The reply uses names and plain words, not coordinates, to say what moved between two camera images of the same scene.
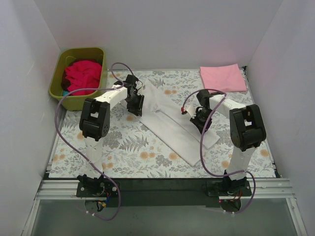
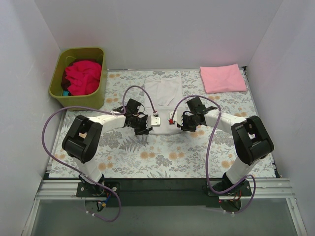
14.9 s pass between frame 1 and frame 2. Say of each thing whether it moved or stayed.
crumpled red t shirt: stayed
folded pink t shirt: stayed
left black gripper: moved
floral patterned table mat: stayed
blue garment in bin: stayed
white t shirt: moved
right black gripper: moved
